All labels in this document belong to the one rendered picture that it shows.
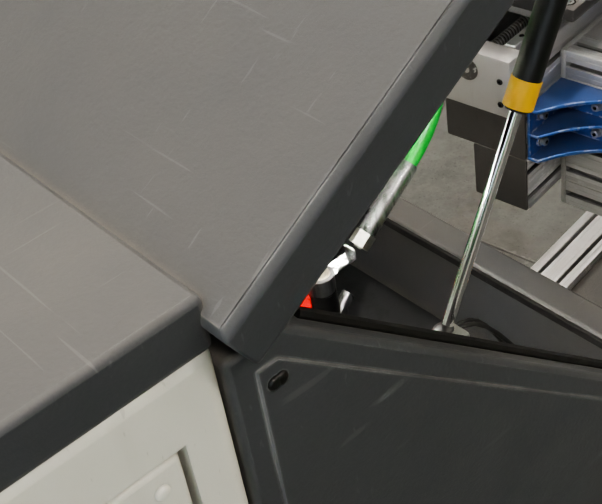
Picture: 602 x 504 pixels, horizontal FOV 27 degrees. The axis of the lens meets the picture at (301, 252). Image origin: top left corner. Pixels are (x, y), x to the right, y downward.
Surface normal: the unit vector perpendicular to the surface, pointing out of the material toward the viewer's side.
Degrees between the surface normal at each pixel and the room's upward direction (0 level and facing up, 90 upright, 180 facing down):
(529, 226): 0
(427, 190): 0
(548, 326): 90
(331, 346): 90
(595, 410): 90
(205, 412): 90
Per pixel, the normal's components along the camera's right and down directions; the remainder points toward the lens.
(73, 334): -0.14, -0.76
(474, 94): -0.65, 0.55
